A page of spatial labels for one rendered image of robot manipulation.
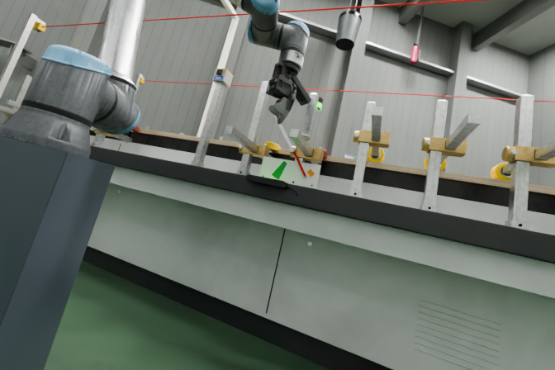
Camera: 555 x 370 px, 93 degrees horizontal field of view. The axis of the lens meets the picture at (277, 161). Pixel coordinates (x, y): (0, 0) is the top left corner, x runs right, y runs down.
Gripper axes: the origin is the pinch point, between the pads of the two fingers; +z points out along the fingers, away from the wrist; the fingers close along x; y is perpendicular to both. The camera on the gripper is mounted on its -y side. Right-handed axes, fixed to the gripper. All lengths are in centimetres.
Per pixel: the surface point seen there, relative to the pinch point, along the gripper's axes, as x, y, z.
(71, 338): -39, 38, 89
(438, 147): 29, -49, -4
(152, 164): -70, 27, 22
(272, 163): -19.8, -12.3, 11.5
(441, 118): 29, -49, -16
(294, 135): 6.5, -2.2, 5.1
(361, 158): 8.5, -34.1, 3.7
